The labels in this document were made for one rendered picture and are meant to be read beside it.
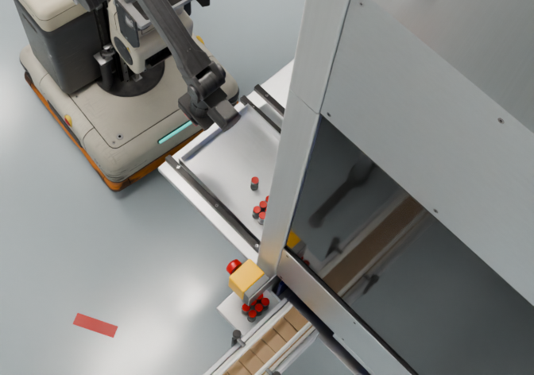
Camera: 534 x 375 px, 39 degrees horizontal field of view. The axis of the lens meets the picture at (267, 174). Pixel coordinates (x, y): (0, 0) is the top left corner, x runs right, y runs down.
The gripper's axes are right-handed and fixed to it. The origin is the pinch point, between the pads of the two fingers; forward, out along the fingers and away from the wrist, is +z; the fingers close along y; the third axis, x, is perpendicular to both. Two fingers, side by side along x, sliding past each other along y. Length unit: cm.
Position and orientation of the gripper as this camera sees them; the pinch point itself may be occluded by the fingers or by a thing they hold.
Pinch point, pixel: (197, 121)
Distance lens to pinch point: 192.7
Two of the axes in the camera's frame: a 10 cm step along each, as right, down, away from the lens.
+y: 6.8, 7.3, -1.1
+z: -1.9, 3.1, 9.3
